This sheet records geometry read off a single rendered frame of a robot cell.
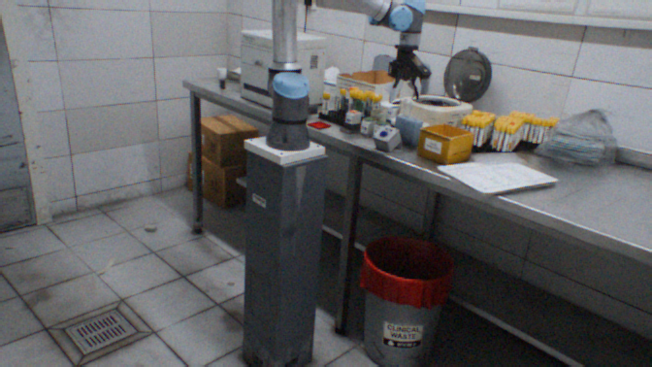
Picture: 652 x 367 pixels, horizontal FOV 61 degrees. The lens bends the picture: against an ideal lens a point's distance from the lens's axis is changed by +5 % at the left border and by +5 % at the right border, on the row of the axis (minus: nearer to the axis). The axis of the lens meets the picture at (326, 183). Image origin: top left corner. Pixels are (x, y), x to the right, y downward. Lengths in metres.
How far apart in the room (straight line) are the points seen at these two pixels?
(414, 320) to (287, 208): 0.68
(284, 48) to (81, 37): 1.68
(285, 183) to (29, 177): 1.88
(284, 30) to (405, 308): 1.08
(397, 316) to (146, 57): 2.18
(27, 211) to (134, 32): 1.14
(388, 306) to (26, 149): 2.09
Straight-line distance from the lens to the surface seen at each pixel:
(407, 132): 1.98
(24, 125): 3.23
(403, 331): 2.12
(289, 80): 1.73
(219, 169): 3.37
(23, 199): 3.35
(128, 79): 3.43
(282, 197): 1.73
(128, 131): 3.50
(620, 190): 1.91
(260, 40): 2.38
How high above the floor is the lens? 1.46
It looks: 22 degrees down
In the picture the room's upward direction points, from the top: 4 degrees clockwise
